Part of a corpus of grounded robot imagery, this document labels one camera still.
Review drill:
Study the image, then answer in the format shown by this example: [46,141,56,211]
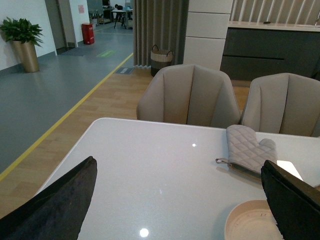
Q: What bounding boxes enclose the beige round plate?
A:
[224,199,283,240]

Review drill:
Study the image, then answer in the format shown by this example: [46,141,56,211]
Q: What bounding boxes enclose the green potted plant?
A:
[0,17,43,47]

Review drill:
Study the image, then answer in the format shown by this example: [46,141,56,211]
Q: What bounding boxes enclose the beige right dining chair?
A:
[241,73,320,138]

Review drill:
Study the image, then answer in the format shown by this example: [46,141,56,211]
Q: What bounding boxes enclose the grey pleated curtain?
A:
[132,0,189,66]

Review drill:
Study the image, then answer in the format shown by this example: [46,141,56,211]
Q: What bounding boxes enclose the red bin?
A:
[81,23,95,45]

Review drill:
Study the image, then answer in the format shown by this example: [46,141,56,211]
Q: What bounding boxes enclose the beige left dining chair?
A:
[136,64,241,129]

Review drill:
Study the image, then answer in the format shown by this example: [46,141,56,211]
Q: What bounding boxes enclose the woven basket with handles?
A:
[150,44,174,77]

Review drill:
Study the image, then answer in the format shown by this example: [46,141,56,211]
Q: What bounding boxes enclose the distant desk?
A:
[111,4,133,29]

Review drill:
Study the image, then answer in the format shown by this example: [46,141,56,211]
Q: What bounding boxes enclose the beige dining chair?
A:
[136,64,241,129]
[241,73,320,138]

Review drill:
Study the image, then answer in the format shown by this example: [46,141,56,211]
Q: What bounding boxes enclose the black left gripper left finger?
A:
[0,156,97,240]

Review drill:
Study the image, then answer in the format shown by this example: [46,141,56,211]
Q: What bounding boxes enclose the grey quilted oven mitt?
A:
[215,124,278,179]

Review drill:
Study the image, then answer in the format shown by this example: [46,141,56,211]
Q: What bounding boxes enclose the dark grey kitchen counter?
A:
[220,22,320,81]

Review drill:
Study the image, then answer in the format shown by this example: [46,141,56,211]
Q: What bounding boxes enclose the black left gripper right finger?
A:
[261,160,320,240]

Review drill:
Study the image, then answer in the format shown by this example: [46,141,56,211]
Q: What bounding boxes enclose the gold plant pot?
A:
[12,41,40,73]

